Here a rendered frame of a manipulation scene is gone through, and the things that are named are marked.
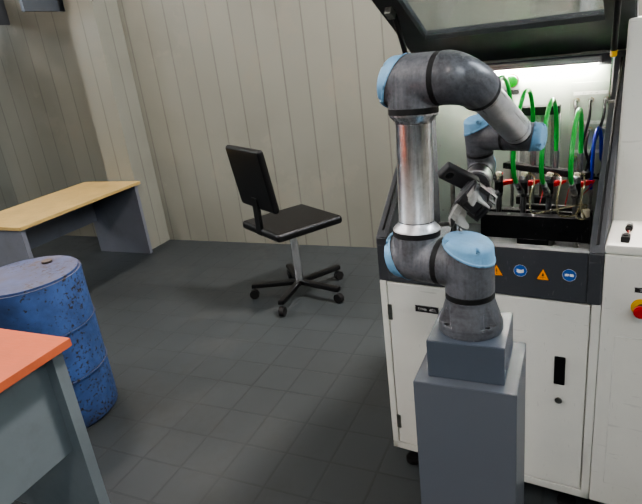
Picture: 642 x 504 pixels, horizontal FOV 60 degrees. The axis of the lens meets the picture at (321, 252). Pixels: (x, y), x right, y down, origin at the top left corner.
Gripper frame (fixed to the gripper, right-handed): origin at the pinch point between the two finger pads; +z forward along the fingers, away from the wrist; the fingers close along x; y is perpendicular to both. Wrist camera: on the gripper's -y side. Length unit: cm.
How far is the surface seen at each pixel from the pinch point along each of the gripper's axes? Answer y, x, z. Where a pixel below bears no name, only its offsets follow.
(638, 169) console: 40, -21, -50
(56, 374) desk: -65, 118, 34
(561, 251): 34.6, 2.5, -24.0
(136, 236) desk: -144, 322, -215
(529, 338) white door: 49, 30, -20
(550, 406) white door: 69, 43, -15
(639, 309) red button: 58, -2, -15
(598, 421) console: 81, 34, -12
